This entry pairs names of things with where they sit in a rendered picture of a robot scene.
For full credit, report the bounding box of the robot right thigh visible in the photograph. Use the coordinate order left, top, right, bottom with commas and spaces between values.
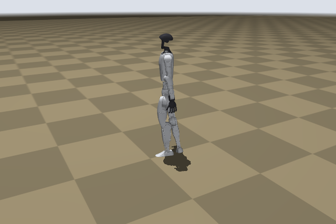
166, 105, 176, 126

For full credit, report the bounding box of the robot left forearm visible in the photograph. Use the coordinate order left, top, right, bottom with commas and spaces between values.
166, 76, 174, 100

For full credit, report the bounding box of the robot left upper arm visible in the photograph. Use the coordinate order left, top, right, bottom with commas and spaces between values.
163, 55, 172, 82

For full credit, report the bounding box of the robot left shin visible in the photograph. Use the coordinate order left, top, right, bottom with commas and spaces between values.
161, 124, 171, 153

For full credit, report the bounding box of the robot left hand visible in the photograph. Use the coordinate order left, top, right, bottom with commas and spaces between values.
166, 95, 177, 113

